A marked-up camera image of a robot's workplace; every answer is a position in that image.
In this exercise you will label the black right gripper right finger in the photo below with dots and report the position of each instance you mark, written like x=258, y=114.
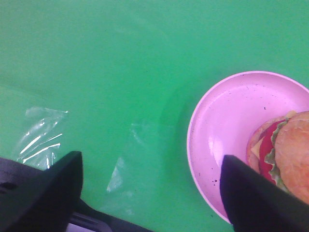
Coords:
x=253, y=204

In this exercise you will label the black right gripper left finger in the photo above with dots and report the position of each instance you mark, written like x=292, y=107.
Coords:
x=32, y=200

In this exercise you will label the burger with sesame bun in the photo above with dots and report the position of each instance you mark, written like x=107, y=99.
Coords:
x=279, y=151

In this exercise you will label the pink round plate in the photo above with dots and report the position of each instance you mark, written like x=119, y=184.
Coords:
x=227, y=116

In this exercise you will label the clear tape strip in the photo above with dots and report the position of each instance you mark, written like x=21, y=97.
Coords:
x=41, y=138

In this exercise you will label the green table cloth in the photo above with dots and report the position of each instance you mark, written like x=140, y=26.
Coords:
x=113, y=63

